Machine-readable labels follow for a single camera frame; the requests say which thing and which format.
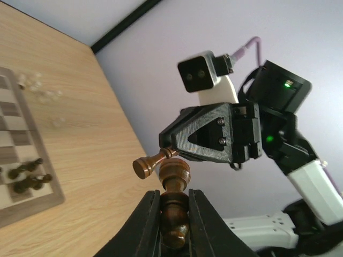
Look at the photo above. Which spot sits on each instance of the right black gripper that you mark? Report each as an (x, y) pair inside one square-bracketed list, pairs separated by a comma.
[(207, 132)]

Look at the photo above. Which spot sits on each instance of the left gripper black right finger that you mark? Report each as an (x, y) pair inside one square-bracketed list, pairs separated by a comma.
[(209, 234)]

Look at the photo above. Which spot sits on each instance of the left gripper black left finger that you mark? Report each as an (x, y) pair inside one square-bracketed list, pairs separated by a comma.
[(140, 235)]

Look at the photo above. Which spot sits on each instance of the dark chess piece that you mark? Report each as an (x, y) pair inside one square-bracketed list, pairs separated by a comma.
[(33, 182), (174, 175), (29, 166), (145, 166)]

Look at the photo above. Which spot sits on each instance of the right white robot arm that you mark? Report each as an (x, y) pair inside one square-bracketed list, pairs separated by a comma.
[(262, 120)]

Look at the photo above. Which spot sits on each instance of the wooden chessboard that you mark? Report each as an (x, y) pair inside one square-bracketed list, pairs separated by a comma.
[(21, 143)]

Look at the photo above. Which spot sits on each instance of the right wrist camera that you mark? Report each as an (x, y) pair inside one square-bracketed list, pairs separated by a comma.
[(207, 75)]

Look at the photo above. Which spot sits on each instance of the black aluminium frame rail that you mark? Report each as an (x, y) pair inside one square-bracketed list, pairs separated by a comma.
[(124, 24)]

